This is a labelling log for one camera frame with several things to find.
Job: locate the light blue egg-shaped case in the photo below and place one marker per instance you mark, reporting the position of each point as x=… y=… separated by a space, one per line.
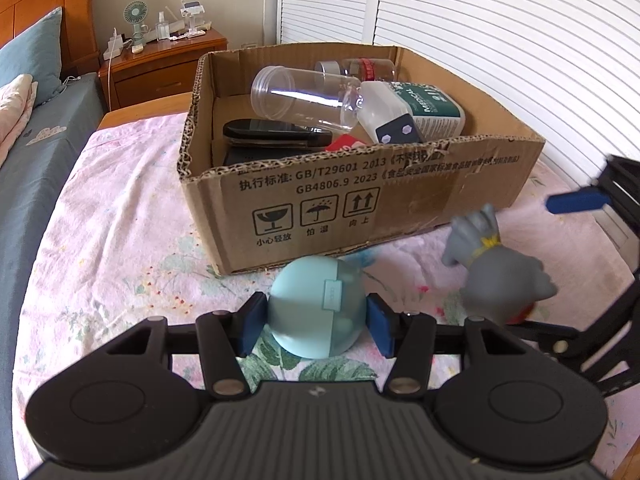
x=310 y=305

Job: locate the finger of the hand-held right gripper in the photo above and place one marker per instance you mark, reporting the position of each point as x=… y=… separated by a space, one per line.
x=600 y=355
x=575 y=201

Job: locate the white wall socket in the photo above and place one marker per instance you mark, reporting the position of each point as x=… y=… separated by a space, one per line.
x=251 y=45

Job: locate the white green plastic bottle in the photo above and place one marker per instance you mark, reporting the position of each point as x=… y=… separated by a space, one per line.
x=430 y=110

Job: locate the clear plastic cup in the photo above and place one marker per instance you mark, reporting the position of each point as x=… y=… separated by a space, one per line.
x=300 y=95

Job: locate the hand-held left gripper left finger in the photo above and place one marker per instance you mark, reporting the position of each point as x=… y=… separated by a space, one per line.
x=252 y=322

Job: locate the white phone stand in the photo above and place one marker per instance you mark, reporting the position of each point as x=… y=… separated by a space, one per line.
x=192 y=12

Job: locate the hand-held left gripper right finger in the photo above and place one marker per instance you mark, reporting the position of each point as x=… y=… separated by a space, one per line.
x=380 y=327

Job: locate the cardboard box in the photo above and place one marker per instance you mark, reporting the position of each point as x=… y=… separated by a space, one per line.
x=350 y=205

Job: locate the large blue pillow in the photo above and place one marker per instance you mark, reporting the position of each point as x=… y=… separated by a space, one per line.
x=30 y=60

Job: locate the grey toy figure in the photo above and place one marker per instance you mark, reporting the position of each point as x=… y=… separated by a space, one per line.
x=495 y=270

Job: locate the small green desk fan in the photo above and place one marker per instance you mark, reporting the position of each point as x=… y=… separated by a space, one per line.
x=135 y=14

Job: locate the white power strip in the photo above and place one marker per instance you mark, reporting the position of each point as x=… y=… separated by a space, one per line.
x=116 y=46

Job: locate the wooden bed headboard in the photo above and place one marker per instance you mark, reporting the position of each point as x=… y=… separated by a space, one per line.
x=45 y=0

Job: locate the wooden nightstand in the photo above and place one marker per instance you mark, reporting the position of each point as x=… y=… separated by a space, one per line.
x=165 y=60

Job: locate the clear spray bottle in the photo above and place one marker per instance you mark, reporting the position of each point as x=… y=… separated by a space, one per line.
x=162 y=27

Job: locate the blue bed sheet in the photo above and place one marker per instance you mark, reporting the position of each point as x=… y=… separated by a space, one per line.
x=45 y=185

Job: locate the wooden bed side rail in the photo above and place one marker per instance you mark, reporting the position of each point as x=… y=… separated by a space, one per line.
x=125 y=117

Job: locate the floral pink bed blanket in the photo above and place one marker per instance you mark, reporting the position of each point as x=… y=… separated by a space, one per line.
x=125 y=235

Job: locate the clear bottle of gold capsules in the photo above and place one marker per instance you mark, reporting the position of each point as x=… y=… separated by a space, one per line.
x=370 y=67

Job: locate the pink folded quilt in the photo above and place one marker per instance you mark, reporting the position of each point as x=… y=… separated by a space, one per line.
x=15 y=110

